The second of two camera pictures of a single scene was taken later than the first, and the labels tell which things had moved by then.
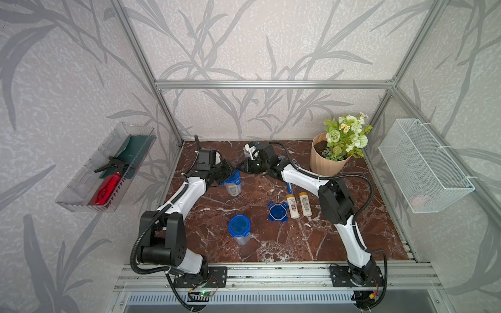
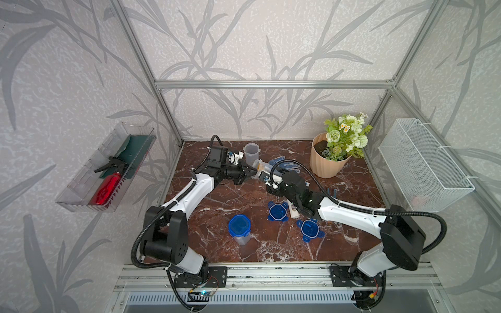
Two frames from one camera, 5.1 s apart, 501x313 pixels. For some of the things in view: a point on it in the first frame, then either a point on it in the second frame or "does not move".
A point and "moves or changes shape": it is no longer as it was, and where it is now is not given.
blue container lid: [278, 212] does not move
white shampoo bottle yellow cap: [293, 206] does not move
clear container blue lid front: [239, 227] does not move
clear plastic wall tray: [100, 183] does not move
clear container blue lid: [233, 185] moves or changes shape
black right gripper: [246, 165] → [271, 191]
